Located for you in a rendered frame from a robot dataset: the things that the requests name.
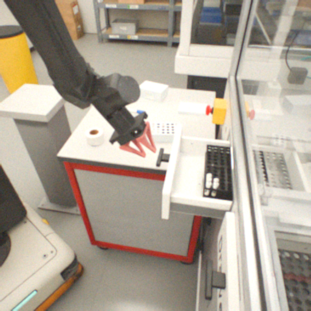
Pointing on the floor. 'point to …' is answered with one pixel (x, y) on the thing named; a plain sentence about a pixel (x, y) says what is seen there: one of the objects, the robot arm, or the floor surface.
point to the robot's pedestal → (44, 140)
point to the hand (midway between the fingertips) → (148, 152)
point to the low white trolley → (134, 182)
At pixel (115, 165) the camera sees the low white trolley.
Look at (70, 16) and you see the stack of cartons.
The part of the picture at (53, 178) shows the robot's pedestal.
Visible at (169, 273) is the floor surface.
